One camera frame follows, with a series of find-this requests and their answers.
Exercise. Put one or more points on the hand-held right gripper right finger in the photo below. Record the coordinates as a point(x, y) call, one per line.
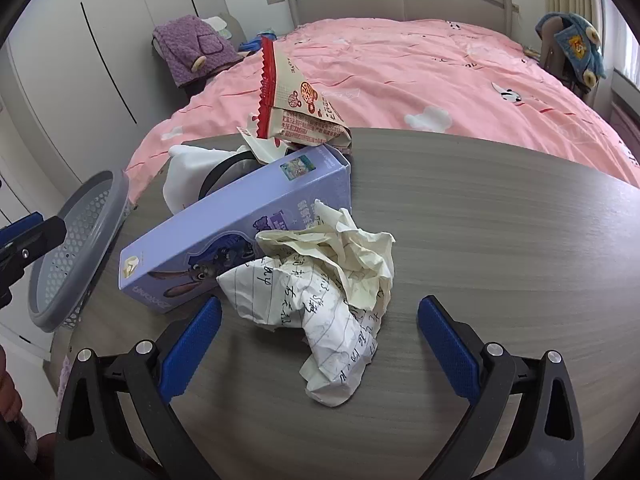
point(450, 345)

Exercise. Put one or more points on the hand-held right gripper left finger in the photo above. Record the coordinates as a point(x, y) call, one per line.
point(192, 345)

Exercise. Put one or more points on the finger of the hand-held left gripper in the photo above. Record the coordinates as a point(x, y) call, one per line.
point(22, 227)

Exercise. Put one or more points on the grey perforated plastic basket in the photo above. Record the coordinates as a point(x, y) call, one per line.
point(75, 240)

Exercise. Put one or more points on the white lined paper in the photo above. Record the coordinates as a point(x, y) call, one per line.
point(330, 340)

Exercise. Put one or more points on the cream paper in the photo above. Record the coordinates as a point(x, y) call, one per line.
point(350, 250)

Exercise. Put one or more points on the purple cartoon print box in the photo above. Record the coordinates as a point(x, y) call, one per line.
point(225, 210)

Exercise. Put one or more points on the white cloth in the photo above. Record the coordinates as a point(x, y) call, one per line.
point(182, 175)

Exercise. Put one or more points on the red-edged snack packet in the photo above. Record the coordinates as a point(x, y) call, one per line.
point(295, 105)

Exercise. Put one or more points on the person's patterned clothing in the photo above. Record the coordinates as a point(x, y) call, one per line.
point(32, 435)

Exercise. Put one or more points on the white wardrobe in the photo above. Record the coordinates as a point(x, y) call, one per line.
point(100, 60)

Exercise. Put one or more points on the purple fleece garment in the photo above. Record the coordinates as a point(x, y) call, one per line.
point(192, 50)

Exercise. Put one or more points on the bed with pink duvet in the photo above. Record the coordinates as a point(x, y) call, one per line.
point(425, 75)

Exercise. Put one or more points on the white pillow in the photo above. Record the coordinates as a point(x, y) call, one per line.
point(220, 25)

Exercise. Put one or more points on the blue bag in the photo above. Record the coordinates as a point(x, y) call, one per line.
point(248, 48)

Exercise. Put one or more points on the brown chair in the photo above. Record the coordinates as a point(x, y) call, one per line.
point(552, 45)

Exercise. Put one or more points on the blue fleece garment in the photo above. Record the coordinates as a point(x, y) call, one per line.
point(580, 50)

